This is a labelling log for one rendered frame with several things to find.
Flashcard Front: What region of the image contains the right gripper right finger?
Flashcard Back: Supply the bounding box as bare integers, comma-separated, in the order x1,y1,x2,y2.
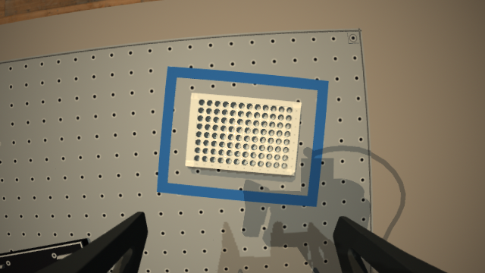
333,216,447,273

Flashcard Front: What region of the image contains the blue tape outline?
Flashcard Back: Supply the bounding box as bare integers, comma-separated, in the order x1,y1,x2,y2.
157,67,329,207

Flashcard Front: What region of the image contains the light grey grid plate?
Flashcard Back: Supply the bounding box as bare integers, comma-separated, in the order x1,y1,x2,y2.
0,28,373,273

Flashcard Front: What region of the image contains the beige well plate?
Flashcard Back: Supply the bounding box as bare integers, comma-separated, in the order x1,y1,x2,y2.
186,93,301,175

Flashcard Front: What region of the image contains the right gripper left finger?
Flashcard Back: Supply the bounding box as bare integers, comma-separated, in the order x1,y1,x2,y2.
35,212,148,273

